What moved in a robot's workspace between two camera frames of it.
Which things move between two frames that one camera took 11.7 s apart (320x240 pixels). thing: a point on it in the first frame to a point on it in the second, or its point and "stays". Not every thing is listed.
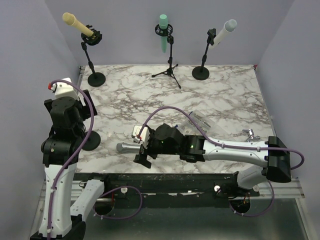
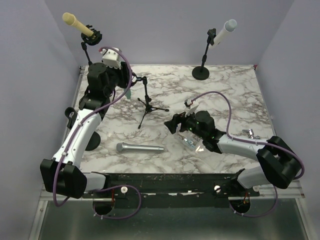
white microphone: [230, 26] stays
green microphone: [163, 27] to [128, 94]
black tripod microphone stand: [167, 32] to [135, 78]
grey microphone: [124, 148] stays
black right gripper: [141, 157] to [179, 118]
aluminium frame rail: [292, 189] stays
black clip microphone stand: [93, 141] stays
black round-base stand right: [202, 73] stays
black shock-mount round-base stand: [96, 79] stays
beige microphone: [70, 19] stays
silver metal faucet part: [251, 135] stays
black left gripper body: [86, 110] to [118, 77]
